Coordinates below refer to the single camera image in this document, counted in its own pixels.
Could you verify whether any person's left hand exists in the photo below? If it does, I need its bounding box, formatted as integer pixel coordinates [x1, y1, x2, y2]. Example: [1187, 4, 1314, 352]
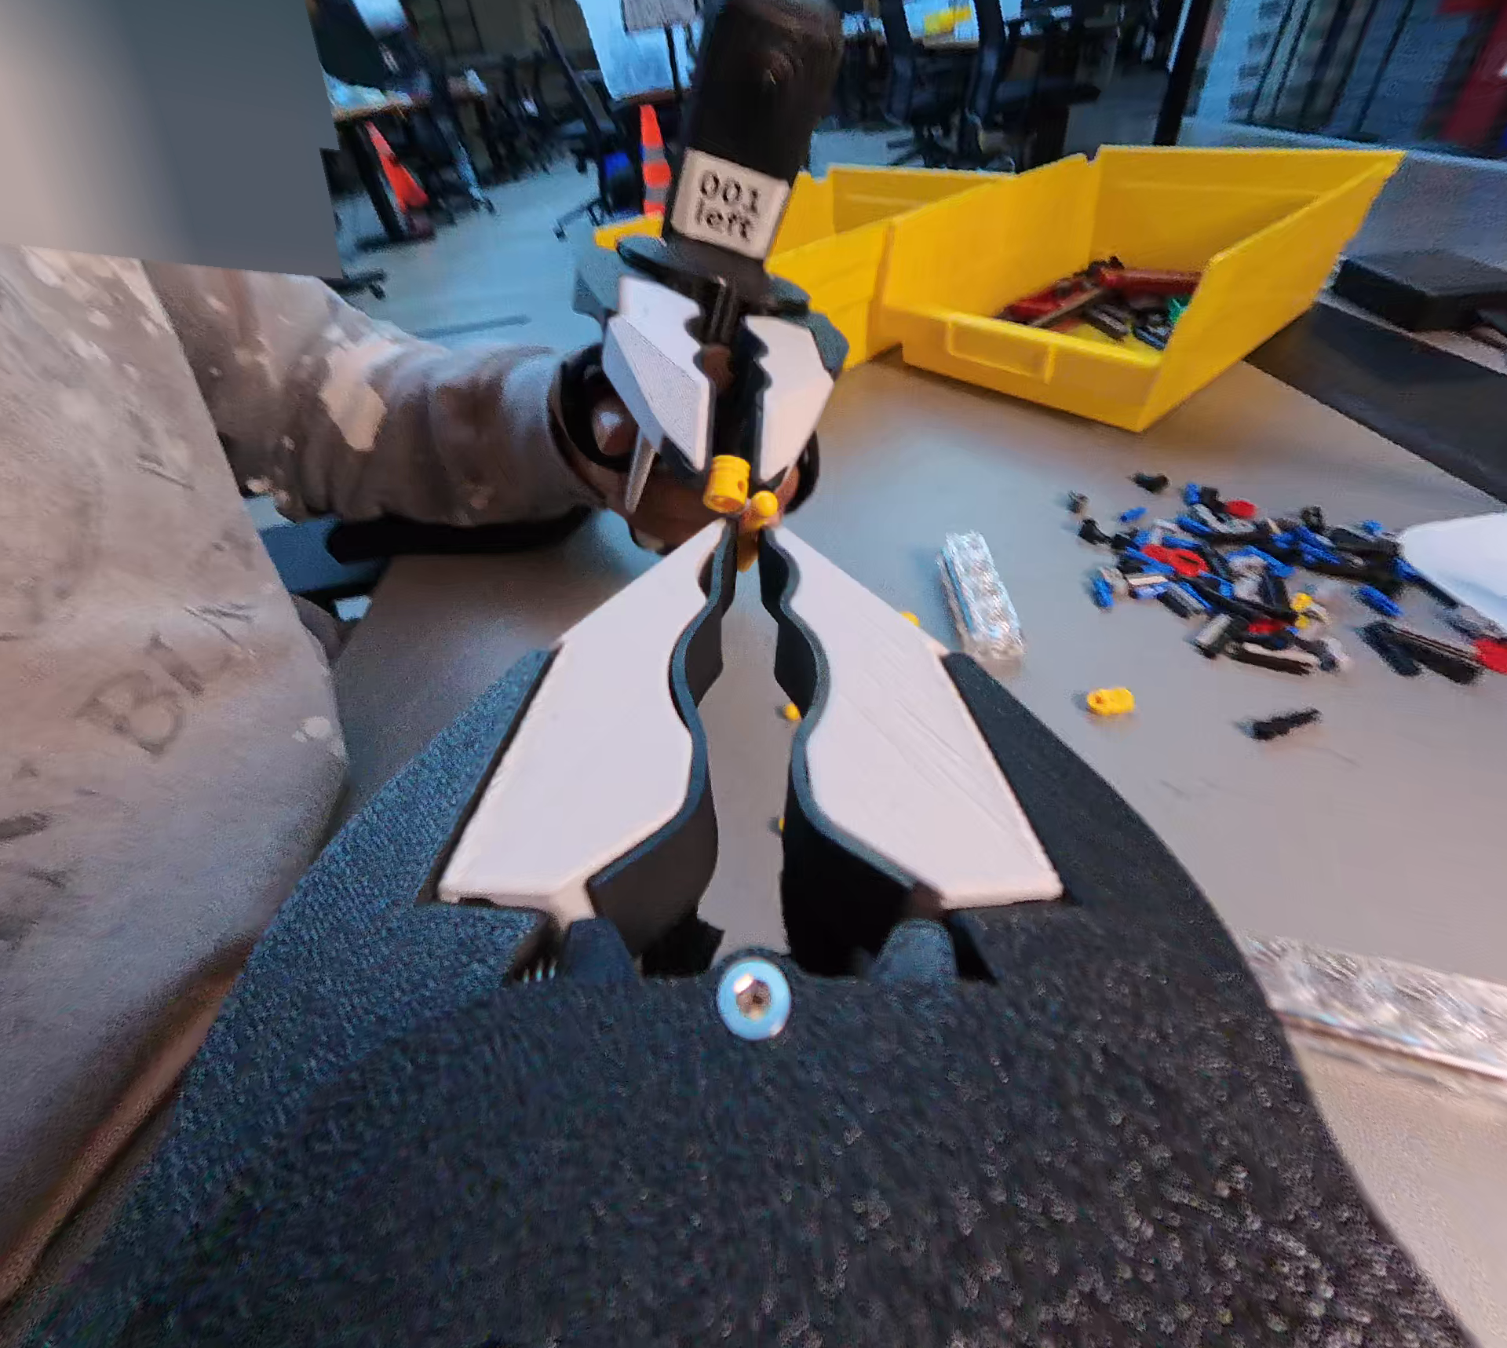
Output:
[563, 393, 820, 553]

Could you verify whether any black office chair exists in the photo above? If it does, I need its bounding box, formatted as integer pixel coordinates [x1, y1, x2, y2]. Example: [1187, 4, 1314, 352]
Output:
[876, 0, 958, 167]
[942, 0, 1068, 174]

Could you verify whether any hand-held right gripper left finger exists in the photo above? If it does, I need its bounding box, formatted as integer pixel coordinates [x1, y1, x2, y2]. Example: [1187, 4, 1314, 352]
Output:
[434, 521, 742, 960]

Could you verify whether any heap of red black parts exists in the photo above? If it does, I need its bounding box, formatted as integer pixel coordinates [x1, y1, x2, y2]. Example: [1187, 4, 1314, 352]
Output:
[998, 255, 1202, 349]

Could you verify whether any yellow piston crank assembly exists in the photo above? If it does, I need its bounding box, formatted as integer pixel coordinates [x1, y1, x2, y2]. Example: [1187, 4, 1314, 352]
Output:
[702, 453, 783, 574]

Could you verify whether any black desk mat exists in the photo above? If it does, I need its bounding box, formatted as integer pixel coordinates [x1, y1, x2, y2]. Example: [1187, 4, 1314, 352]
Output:
[1248, 294, 1507, 504]

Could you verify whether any yellow storage bin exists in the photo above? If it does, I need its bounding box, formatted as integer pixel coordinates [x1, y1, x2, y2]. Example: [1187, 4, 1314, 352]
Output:
[876, 144, 1404, 432]
[595, 164, 1017, 371]

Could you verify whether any grey desk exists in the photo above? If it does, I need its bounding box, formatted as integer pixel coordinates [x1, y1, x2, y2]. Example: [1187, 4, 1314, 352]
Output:
[329, 115, 1507, 1348]

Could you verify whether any white board with motor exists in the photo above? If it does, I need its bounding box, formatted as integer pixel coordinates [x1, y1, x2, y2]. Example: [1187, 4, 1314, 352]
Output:
[1397, 513, 1507, 634]

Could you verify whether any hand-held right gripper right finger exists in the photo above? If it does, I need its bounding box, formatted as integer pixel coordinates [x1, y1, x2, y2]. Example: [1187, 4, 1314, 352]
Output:
[758, 523, 1068, 977]

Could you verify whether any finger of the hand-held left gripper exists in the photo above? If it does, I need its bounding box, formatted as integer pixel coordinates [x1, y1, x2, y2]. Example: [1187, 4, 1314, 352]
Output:
[742, 314, 838, 487]
[602, 273, 715, 517]

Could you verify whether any black power adapter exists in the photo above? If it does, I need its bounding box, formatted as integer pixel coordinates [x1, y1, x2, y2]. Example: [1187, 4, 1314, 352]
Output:
[1334, 250, 1507, 334]

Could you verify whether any person's left forearm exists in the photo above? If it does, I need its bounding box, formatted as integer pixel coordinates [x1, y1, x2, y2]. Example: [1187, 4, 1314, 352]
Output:
[147, 257, 591, 527]

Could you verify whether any clear plastic building piece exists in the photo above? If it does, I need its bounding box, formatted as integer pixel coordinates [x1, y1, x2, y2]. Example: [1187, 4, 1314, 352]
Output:
[1241, 935, 1507, 1080]
[937, 530, 1027, 668]

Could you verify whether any pile of small building parts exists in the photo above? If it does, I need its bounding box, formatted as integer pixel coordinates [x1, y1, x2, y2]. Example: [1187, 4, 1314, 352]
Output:
[1064, 477, 1507, 687]

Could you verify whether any orange traffic cone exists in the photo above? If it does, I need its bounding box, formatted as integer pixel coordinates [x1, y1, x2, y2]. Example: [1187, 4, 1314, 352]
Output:
[363, 121, 432, 216]
[636, 102, 675, 218]

